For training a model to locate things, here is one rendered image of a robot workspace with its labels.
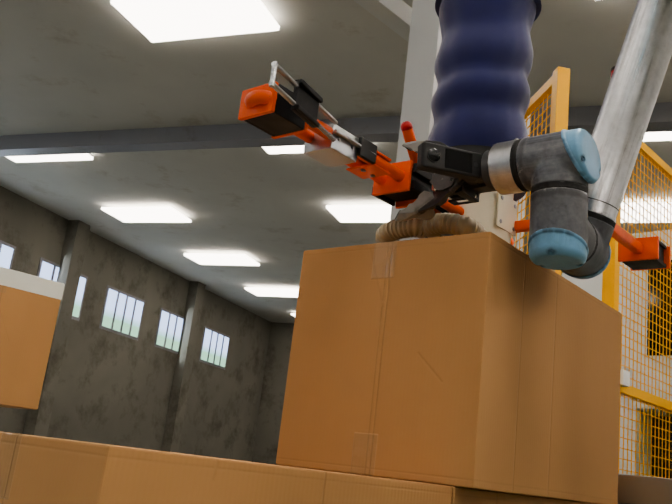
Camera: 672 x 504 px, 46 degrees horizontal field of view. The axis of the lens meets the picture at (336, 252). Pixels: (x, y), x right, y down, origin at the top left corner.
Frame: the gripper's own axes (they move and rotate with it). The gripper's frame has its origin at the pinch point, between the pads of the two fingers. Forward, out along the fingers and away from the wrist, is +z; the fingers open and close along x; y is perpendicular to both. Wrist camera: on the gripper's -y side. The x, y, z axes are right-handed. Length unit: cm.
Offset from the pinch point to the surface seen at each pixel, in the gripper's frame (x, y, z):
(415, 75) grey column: 111, 135, 97
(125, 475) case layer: -56, -62, -17
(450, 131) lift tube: 17.0, 16.6, -0.2
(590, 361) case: -27, 39, -22
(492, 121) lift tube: 19.3, 20.2, -7.8
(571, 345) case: -25.6, 29.5, -22.5
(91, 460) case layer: -55, -64, -15
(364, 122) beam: 284, 450, 387
